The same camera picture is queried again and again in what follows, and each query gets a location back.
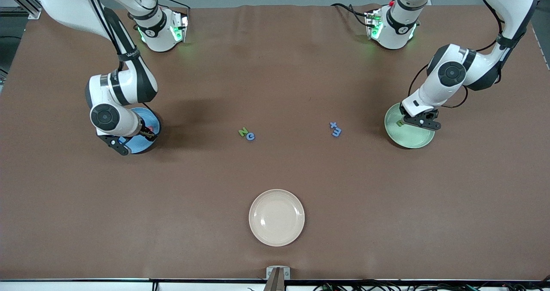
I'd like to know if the blue plate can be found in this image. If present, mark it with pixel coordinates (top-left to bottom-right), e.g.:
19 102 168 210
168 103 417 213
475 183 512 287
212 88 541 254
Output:
122 107 161 154

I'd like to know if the cream plate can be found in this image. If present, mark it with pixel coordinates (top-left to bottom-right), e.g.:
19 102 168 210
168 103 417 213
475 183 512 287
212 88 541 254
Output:
249 189 306 247

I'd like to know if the green plate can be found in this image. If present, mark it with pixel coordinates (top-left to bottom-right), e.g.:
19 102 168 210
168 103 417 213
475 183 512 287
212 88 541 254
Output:
384 101 436 149

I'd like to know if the brown table cover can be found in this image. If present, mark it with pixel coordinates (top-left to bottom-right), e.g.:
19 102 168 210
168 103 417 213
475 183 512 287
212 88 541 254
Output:
0 4 550 281

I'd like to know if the white table edge strip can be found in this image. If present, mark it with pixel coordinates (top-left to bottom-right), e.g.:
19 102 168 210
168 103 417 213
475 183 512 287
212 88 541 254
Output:
0 279 550 291

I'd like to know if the black cable at right arm base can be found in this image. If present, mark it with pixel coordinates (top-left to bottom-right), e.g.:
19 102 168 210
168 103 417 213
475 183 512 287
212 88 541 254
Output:
118 0 192 23

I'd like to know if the black cable at arm base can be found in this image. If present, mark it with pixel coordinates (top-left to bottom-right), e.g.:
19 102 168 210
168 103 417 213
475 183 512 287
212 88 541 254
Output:
118 0 192 23
331 3 371 27

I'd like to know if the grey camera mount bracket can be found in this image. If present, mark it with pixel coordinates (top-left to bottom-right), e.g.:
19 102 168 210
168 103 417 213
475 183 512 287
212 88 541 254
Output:
266 266 291 291

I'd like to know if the black cable at left arm base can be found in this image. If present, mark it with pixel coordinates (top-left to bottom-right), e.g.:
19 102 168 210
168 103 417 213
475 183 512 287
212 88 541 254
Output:
331 3 371 27

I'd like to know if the black cable bundle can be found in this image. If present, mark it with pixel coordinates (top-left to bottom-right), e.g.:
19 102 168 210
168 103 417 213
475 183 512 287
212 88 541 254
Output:
314 280 550 291

